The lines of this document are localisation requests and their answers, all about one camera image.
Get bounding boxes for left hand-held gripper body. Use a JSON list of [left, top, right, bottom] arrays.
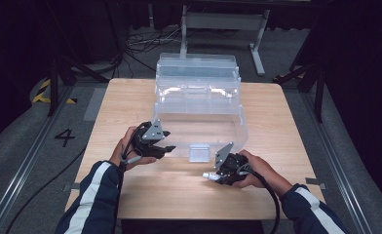
[[132, 119, 168, 160]]

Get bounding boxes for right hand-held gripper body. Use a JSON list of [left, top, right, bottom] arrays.
[[213, 141, 250, 185]]

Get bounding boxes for clear plastic storage box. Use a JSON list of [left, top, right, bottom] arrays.
[[151, 53, 249, 163]]

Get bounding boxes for person's right hand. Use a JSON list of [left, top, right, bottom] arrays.
[[232, 149, 293, 197]]

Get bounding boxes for person's left hand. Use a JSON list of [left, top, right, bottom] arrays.
[[109, 126, 158, 171]]

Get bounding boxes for grey tape strip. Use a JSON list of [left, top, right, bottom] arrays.
[[61, 182, 82, 192], [305, 176, 327, 190]]

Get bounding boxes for black tripod stand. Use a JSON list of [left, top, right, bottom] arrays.
[[47, 53, 111, 117], [272, 59, 327, 124]]

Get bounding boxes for yellow black hazard tape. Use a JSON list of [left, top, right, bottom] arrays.
[[31, 78, 78, 105]]

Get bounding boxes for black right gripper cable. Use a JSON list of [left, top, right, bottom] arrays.
[[239, 164, 282, 234]]

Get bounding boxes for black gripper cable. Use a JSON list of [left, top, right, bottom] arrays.
[[239, 164, 282, 234], [112, 130, 141, 234]]

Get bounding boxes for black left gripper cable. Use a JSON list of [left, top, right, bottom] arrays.
[[112, 130, 141, 234]]

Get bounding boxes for bundle of floor cables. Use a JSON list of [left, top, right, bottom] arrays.
[[124, 26, 184, 71]]

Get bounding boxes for metal floor rail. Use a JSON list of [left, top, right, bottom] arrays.
[[0, 85, 74, 234], [299, 92, 373, 234]]

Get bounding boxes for grey metal table frame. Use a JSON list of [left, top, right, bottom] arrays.
[[179, 4, 271, 77]]

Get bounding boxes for black floor cable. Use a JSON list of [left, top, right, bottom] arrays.
[[4, 145, 87, 234]]

